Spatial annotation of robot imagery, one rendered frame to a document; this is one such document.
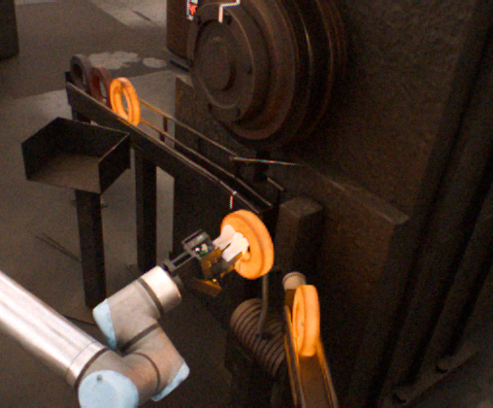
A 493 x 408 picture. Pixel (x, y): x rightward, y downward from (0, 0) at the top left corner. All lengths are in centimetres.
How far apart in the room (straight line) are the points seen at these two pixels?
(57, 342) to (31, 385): 104
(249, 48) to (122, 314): 63
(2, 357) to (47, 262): 49
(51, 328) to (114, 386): 17
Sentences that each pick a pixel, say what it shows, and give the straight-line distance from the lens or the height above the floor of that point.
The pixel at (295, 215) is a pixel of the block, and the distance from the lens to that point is 148.
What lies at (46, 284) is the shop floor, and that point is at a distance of 247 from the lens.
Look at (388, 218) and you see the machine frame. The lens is 141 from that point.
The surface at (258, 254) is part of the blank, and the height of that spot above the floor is 85.
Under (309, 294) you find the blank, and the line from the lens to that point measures 128.
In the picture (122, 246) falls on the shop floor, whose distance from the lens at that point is 261.
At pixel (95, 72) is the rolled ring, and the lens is 239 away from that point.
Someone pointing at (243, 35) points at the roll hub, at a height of 122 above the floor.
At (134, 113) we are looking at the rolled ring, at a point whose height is 68.
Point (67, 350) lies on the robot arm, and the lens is 110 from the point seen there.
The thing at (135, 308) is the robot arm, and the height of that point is 81.
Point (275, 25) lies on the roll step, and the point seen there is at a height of 124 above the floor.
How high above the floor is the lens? 165
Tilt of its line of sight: 35 degrees down
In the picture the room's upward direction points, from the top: 6 degrees clockwise
